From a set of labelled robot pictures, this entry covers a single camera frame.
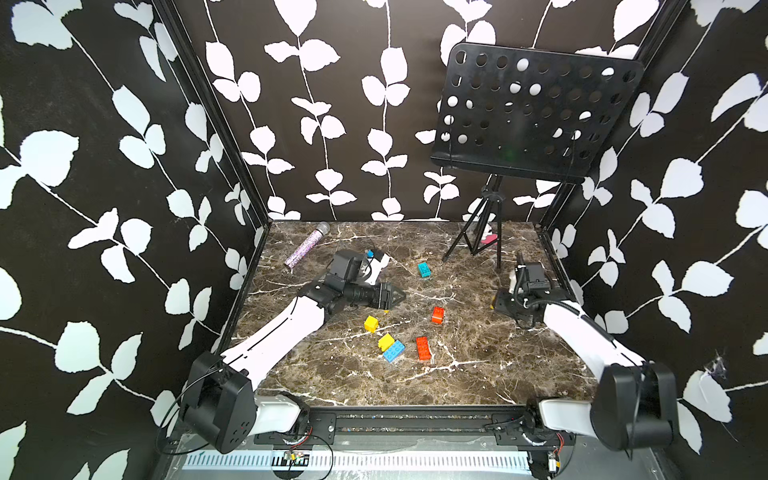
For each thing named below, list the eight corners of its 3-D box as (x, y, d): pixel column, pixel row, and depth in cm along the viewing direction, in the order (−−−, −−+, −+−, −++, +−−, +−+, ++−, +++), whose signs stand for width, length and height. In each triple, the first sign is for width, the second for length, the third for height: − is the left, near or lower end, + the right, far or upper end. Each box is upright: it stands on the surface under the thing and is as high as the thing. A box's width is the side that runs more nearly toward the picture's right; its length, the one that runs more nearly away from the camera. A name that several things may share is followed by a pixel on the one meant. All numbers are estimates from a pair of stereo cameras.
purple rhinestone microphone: (286, 266, 108) (283, 261, 106) (323, 225, 122) (322, 220, 119) (293, 269, 107) (291, 264, 105) (330, 228, 121) (329, 223, 118)
